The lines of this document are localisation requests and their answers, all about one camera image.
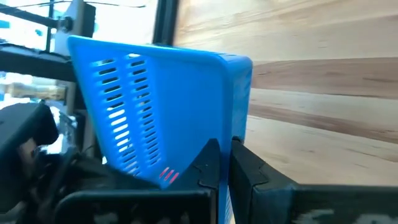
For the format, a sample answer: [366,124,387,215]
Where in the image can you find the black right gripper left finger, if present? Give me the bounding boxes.
[160,139,221,224]

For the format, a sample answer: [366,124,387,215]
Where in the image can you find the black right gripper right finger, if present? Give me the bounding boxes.
[229,139,296,224]

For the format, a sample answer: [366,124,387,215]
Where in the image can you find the blue slotted plastic basket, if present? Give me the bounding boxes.
[67,35,253,224]

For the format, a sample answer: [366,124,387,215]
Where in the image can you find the silver metal table bracket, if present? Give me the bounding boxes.
[54,0,97,57]

